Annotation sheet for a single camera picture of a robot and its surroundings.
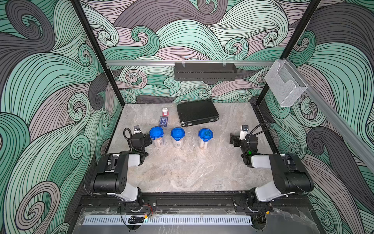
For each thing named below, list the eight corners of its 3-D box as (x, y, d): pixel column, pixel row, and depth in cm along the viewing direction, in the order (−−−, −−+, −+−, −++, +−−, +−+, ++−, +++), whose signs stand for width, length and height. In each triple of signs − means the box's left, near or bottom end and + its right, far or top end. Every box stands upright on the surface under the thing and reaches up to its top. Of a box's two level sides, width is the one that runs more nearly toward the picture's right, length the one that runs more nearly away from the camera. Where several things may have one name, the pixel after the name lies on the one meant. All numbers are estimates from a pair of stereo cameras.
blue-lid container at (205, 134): (198, 150, 95) (199, 139, 84) (197, 139, 100) (198, 127, 90) (210, 150, 95) (214, 139, 84) (209, 139, 100) (212, 127, 90)
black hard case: (182, 128, 106) (182, 123, 101) (177, 109, 119) (176, 103, 114) (218, 121, 110) (220, 116, 106) (209, 103, 123) (210, 98, 118)
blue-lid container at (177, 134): (175, 151, 94) (174, 140, 84) (171, 141, 99) (169, 129, 89) (186, 146, 97) (186, 134, 86) (181, 136, 102) (181, 125, 91)
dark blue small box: (158, 126, 108) (158, 125, 106) (160, 118, 114) (159, 116, 112) (167, 126, 108) (167, 125, 106) (168, 118, 114) (167, 116, 112)
